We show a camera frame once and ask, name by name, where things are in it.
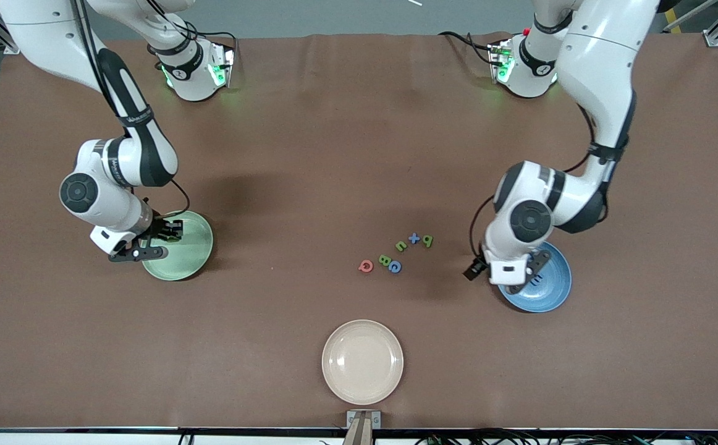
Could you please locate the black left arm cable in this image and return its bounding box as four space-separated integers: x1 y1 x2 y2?
468 102 598 261

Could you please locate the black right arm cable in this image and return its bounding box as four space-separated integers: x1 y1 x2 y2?
72 0 192 218

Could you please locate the green round plate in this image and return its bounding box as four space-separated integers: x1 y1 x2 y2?
141 210 214 282

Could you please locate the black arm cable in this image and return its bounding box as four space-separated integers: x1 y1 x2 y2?
72 0 192 218
468 102 598 261

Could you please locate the beige round plate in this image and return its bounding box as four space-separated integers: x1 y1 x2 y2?
321 319 405 406

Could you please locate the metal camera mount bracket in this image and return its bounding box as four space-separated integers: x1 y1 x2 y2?
342 410 382 445

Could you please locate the black base power cable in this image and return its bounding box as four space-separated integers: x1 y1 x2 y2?
437 30 492 64

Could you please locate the blue round plate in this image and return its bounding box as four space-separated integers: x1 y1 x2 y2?
496 241 573 313

